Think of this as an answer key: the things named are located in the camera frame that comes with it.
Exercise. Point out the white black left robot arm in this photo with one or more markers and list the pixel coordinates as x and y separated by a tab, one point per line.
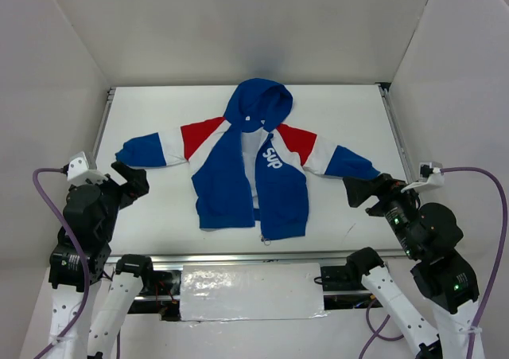
77	262

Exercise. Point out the blue white red hooded jacket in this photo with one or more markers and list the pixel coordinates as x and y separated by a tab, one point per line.
248	166

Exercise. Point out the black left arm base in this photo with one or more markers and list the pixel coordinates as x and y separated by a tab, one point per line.
160	296

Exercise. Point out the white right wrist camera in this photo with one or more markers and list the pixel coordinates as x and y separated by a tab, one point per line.
427	174

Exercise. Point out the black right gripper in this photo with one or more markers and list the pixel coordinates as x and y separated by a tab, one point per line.
379	199

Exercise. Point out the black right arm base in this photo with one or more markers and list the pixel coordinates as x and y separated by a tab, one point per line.
341	291

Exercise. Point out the white foam board front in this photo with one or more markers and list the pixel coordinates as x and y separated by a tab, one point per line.
269	291

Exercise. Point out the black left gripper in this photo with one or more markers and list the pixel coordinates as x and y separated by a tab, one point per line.
120	188

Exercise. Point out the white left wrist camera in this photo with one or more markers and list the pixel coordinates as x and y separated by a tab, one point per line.
82	170

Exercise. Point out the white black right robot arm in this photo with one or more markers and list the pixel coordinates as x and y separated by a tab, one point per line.
428	235

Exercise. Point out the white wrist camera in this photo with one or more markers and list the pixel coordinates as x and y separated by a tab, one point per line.
82	170
427	174

